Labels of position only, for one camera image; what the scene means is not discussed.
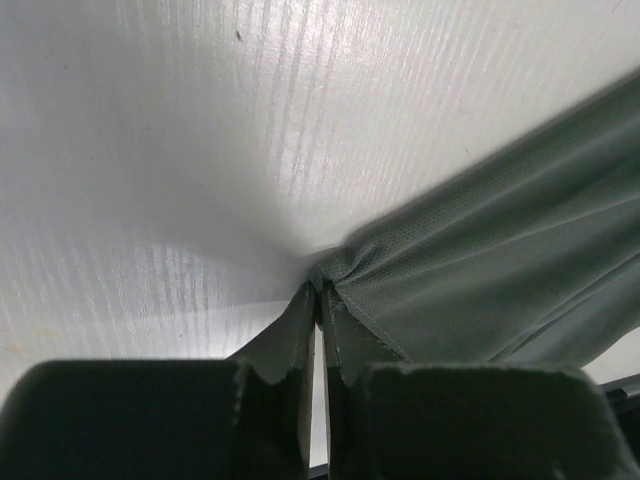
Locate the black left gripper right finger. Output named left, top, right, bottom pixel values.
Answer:
left=320, top=286, right=630, bottom=479

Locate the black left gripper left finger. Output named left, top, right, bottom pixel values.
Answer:
left=1, top=284, right=316, bottom=479

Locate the dark grey t-shirt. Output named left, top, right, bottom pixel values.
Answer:
left=311, top=74, right=639, bottom=367

